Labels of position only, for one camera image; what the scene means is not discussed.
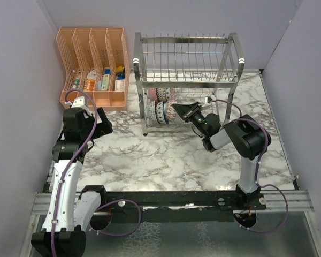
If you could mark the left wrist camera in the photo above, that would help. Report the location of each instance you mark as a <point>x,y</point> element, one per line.
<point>79,102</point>

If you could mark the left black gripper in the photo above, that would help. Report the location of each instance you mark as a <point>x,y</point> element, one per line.
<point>104,127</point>

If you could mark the yellow black item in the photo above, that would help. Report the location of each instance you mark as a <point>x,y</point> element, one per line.
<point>120,71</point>

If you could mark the small bottle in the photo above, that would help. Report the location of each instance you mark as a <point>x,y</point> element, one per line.
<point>76,83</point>

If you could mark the blue floral bowl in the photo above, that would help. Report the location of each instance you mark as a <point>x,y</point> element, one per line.
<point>160,112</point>

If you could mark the brown patterned bowl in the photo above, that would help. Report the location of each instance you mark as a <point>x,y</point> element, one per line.
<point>161,94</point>

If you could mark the white label box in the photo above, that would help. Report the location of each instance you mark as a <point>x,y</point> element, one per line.
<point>120,85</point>

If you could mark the peach desk organizer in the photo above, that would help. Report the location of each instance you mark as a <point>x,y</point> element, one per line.
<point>96,61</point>

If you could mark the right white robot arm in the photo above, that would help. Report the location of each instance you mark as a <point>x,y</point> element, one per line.
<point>248,137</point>

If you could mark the blue triangle bowl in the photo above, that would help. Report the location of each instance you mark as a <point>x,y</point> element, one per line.
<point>170,113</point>

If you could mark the green white box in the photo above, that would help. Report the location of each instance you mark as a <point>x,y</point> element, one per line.
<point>103,83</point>

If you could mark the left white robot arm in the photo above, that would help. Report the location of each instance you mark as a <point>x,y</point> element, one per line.
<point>63,232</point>

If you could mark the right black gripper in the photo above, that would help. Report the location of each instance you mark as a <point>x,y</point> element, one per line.
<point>186,111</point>

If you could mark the steel dish rack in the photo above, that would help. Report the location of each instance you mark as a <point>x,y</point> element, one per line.
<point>195,66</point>

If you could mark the orange white box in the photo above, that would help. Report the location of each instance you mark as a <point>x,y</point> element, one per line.
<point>90,81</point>

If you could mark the red geometric bowl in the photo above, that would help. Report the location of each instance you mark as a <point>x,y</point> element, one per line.
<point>151,112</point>

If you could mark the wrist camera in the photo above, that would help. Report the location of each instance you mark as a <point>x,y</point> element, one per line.
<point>79,102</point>
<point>209,100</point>

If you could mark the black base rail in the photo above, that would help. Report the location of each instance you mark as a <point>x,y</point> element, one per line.
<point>168,206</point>

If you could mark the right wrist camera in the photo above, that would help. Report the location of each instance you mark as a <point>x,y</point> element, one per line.
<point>209,100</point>

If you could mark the pink circle pattern bowl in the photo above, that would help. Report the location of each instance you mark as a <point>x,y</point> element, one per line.
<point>169,93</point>

